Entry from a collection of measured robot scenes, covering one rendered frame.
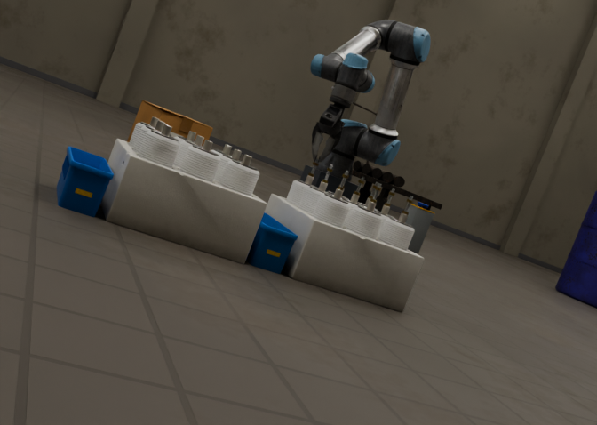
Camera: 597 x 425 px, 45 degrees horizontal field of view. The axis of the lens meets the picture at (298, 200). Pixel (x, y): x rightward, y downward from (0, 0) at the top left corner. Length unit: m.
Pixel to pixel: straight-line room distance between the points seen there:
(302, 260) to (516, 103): 10.09
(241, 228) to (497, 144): 10.06
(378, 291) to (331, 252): 0.21
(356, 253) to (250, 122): 8.09
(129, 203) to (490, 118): 10.13
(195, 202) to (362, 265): 0.54
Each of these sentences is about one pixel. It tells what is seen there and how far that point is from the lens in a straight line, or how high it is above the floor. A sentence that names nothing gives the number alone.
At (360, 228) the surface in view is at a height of 0.20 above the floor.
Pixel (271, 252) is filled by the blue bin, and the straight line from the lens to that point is 2.04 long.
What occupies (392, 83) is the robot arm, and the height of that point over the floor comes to 0.71.
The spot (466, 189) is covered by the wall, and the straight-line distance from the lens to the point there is 11.71.
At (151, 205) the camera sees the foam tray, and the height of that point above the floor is 0.07.
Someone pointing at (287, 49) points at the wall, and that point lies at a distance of 10.25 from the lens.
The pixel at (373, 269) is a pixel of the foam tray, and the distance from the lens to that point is 2.16.
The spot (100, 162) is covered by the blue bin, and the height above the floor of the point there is 0.11.
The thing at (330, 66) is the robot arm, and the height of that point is 0.65.
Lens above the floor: 0.35
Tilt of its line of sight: 4 degrees down
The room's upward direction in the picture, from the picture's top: 21 degrees clockwise
